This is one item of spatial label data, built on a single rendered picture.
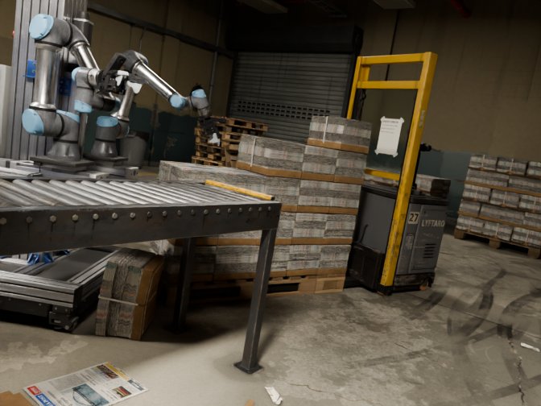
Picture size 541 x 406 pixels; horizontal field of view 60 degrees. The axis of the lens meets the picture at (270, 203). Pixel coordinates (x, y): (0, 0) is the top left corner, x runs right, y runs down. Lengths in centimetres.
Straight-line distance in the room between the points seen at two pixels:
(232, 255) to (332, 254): 86
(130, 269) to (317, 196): 149
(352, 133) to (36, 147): 203
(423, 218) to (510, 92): 554
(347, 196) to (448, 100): 616
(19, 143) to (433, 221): 302
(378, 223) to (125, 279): 228
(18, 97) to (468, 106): 784
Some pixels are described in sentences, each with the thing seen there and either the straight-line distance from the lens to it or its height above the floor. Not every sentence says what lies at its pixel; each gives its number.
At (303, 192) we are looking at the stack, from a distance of 324.
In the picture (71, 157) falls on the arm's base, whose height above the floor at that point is 84.
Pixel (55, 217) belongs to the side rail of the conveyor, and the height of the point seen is 78.
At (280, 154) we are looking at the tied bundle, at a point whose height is 98.
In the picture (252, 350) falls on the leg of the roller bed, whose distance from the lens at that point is 230.
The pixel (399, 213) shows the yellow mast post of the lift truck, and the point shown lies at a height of 66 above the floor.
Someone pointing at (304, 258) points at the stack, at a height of 27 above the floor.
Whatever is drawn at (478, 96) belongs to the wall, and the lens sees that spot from 934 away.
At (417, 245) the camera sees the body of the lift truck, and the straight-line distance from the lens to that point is 400.
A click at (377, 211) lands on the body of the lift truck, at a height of 61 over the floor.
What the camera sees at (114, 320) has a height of 9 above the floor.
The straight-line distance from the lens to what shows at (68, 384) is 215.
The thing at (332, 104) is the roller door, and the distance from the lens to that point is 1040.
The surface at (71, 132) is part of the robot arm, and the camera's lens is 250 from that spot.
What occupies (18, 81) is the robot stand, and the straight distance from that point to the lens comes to 282.
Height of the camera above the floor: 109
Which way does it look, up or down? 8 degrees down
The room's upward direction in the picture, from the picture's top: 9 degrees clockwise
